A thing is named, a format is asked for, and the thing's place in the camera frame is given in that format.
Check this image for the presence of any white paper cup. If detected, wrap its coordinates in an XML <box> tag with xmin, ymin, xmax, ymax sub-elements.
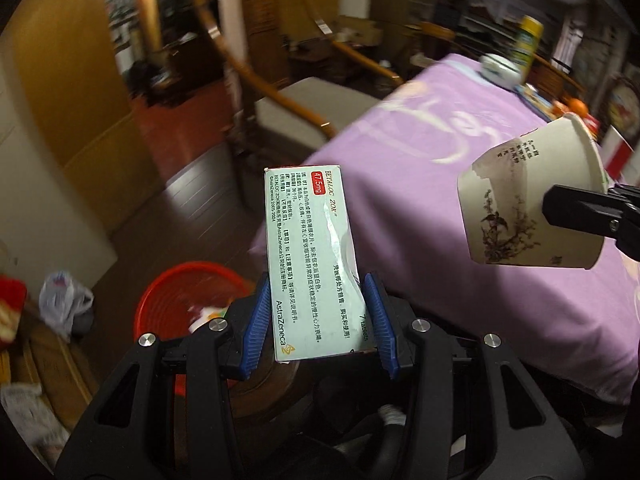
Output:
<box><xmin>458</xmin><ymin>113</ymin><xmax>608</xmax><ymax>269</ymax></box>

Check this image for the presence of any purple smile tablecloth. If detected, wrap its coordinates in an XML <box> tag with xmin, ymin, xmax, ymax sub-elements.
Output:
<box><xmin>253</xmin><ymin>54</ymin><xmax>639</xmax><ymax>404</ymax></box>

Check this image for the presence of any red white box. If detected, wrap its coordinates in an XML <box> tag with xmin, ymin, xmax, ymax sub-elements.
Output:
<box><xmin>600</xmin><ymin>126</ymin><xmax>634</xmax><ymax>183</ymax></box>

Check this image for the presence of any wooden armchair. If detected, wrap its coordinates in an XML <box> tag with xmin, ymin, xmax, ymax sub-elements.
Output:
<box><xmin>192</xmin><ymin>0</ymin><xmax>404</xmax><ymax>205</ymax></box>

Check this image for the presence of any blue fruit plate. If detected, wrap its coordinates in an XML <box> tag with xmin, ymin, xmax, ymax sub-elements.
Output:
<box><xmin>515</xmin><ymin>84</ymin><xmax>558</xmax><ymax>122</ymax></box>

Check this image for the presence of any red trash bin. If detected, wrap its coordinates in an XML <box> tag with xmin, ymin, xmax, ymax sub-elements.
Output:
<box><xmin>131</xmin><ymin>260</ymin><xmax>256</xmax><ymax>399</ymax></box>

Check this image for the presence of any yellow cylindrical can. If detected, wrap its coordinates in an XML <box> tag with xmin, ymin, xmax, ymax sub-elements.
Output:
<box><xmin>511</xmin><ymin>15</ymin><xmax>544</xmax><ymax>82</ymax></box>

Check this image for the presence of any white ceramic lidded jar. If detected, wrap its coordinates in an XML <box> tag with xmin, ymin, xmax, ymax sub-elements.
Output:
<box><xmin>480</xmin><ymin>54</ymin><xmax>522</xmax><ymax>91</ymax></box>

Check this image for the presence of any orange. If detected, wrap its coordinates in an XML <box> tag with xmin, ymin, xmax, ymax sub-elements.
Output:
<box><xmin>567</xmin><ymin>98</ymin><xmax>589</xmax><ymax>118</ymax></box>

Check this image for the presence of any white medicine box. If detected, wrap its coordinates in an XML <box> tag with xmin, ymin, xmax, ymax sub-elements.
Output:
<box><xmin>265</xmin><ymin>165</ymin><xmax>375</xmax><ymax>363</ymax></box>

